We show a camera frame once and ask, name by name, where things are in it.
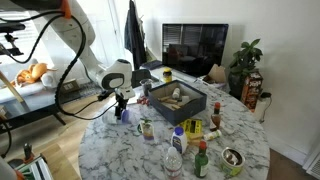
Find red cap sauce bottle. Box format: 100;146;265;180
210;102;221;131

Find green open tin can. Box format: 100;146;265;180
220;147;246;177

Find orange snack box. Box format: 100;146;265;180
241;72;263;112

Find dark glass cup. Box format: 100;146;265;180
140;79;152;96

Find yellow lid vitamin bottle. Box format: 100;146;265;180
163;68;172;83

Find black television screen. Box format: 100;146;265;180
162;23;229;77

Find red candy wrappers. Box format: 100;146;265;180
137;96;150;106

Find white bottle blue cap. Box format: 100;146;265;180
171;126;188;154

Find green potted plant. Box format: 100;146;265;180
228;39;263;100

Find green plastic lid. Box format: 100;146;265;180
137;124;142;133

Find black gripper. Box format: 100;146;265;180
115;95;127;120

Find dark hanging jacket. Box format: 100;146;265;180
124;0;147;70

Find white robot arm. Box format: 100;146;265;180
1;0;135;120

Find black corrugated cable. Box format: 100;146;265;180
0;9;119;122

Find orange plush toy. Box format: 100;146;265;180
11;63;53;87

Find brown cardboard box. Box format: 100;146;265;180
203;64;226;84

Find yellow packet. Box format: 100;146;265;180
179;118;203;139

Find dark blue cardboard box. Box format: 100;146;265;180
148;80;207;125

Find small white lying bottle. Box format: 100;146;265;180
203;130;222;141

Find green hot sauce bottle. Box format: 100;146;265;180
194;141;208;178

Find clear water bottle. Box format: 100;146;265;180
164;147;182;180

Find clear plastic cup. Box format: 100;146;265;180
102;109;131;125

